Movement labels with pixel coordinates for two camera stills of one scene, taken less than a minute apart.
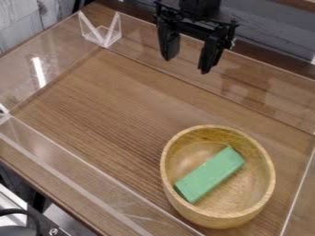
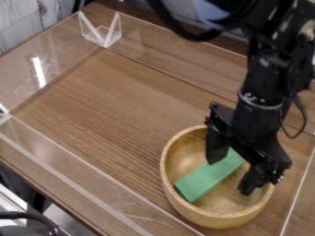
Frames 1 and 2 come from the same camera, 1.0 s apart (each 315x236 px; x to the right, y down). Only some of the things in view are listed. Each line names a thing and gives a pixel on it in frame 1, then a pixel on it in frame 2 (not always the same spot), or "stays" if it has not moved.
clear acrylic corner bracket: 102,35 stays
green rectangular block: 205,178 stays
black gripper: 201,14 → 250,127
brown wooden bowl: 237,200 stays
